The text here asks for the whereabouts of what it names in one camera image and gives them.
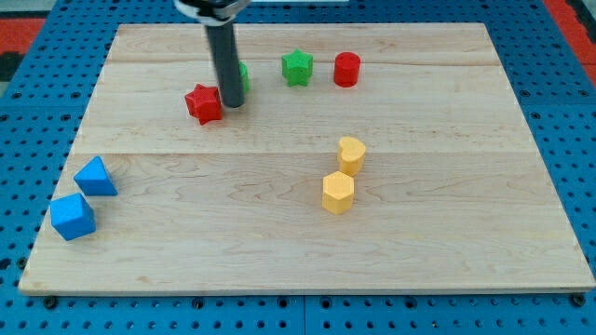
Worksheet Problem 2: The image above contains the yellow heart block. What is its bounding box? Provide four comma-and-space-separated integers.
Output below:
337, 137, 366, 177

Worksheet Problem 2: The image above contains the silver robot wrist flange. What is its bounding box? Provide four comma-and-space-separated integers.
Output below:
173, 0, 251, 26

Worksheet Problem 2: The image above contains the yellow hexagon block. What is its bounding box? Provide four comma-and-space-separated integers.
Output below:
321, 171, 355, 215

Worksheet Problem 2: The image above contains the light wooden board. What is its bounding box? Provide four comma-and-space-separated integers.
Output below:
19, 23, 595, 296

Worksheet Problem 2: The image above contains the blue cube block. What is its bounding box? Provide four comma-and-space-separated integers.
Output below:
49, 193, 96, 241

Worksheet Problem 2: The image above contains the red star block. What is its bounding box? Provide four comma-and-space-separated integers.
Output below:
184, 84, 223, 126

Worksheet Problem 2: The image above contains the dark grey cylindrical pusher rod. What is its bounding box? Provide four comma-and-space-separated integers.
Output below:
206, 20, 245, 108

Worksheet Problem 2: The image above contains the green star block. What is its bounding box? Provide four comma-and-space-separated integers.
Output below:
281, 48, 314, 87

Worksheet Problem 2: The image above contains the red cylinder block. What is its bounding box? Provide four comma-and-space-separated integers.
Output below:
333, 51, 361, 87

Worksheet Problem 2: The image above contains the green cylinder block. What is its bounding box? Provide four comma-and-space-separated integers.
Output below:
239, 61, 250, 93

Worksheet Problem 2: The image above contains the blue triangle block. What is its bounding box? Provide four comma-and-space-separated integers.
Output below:
74, 156, 118, 196

